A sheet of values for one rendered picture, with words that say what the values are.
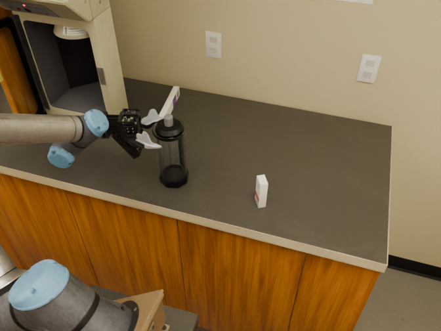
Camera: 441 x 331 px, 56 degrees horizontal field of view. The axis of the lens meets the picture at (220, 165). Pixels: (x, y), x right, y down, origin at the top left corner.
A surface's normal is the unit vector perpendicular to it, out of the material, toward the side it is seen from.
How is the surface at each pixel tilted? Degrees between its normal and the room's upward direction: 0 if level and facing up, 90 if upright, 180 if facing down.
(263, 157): 0
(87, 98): 0
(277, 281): 90
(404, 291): 0
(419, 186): 90
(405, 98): 90
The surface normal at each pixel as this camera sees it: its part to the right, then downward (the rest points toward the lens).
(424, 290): 0.00, -0.73
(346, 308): -0.31, 0.65
